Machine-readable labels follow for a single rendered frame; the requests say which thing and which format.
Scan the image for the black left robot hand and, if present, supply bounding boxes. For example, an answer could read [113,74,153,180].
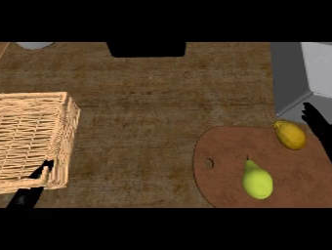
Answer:
[6,159,54,209]

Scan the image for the grey box-shaped appliance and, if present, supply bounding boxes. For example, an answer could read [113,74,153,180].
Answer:
[268,41,332,132]

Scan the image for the yellow lemon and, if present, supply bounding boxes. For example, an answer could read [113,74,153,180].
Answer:
[271,119,306,151]

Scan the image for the black appliance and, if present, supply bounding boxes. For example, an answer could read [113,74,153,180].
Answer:
[104,41,187,59]

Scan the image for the brown wooden cutting board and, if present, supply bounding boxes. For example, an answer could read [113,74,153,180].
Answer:
[191,125,332,209]

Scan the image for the green pear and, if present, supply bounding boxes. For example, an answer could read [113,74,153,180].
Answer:
[240,155,274,200]

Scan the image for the pale grey round object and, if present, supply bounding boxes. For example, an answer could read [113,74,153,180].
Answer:
[14,41,56,51]

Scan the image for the tan wicker basket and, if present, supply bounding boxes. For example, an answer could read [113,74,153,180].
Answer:
[0,91,82,198]

